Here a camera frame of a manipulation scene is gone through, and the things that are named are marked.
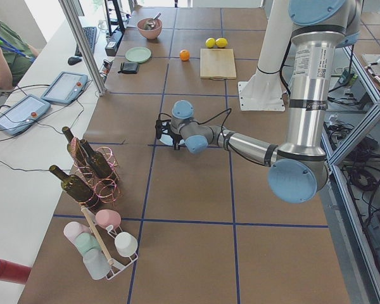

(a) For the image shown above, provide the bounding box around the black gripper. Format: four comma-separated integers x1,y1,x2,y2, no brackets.
155,120,182,150

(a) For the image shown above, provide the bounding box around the orange fruit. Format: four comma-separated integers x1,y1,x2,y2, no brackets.
179,49,191,61

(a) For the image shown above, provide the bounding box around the light blue plate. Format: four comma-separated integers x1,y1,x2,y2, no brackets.
159,134,185,146

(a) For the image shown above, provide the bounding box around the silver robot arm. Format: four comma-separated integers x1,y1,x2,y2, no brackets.
155,1,363,203

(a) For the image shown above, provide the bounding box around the light green plate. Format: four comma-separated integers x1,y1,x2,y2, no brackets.
125,47,152,63

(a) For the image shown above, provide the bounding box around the bamboo cutting board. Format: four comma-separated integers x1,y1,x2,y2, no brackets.
199,49,237,80

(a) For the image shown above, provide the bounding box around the upper yellow lemon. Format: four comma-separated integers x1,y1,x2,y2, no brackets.
205,37,216,49

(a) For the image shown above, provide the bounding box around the yellow lemon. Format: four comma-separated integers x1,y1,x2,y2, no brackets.
215,37,228,48
205,37,216,49

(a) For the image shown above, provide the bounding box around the dark green wine bottle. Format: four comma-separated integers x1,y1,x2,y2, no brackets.
49,165,102,211

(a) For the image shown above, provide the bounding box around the lower yellow lemon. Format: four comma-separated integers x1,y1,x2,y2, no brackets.
215,37,228,48

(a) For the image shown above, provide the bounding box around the pink bowl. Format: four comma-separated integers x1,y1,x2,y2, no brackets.
137,18,162,40

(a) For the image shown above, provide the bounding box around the far blue teach pendant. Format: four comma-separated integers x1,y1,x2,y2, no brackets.
41,71,88,105

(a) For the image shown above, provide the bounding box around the blue teach pendant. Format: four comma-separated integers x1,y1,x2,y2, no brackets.
0,94,51,136
41,71,88,105

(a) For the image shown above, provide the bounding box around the metal spoon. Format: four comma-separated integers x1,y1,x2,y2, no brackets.
143,12,162,30

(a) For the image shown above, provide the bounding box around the white cup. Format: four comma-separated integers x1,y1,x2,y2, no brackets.
115,232,138,257

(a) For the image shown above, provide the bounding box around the black computer mouse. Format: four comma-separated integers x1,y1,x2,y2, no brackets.
67,56,82,66

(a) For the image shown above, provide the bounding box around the black keyboard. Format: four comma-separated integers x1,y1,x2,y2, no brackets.
82,27,97,53

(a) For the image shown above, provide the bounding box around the pale pink cup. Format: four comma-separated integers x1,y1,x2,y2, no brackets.
63,221,91,244

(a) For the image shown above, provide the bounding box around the mint green cup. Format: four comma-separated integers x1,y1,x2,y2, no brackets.
73,232,101,256

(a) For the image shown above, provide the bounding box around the pale blue cup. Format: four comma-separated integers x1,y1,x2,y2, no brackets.
83,248,111,280

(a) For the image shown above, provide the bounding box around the near blue teach pendant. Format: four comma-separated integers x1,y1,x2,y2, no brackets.
0,94,51,136

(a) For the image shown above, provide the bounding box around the seated person green shirt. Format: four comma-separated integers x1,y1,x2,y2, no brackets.
0,21,39,91

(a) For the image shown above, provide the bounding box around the red cylinder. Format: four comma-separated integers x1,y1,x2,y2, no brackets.
0,259,32,284

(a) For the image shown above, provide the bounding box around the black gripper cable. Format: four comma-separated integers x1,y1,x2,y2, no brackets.
158,108,232,134

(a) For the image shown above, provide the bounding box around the copper wire bottle rack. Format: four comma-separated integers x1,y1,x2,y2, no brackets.
67,137,122,205

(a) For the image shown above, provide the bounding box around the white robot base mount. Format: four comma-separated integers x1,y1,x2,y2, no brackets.
238,1,293,111

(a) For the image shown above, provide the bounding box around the white wire cup rack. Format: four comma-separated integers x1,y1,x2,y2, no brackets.
81,207,139,281

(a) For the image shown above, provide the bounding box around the wooden rack handle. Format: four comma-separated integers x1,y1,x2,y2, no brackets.
81,207,114,265

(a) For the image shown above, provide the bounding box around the aluminium frame post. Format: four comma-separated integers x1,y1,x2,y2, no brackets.
58,0,106,96

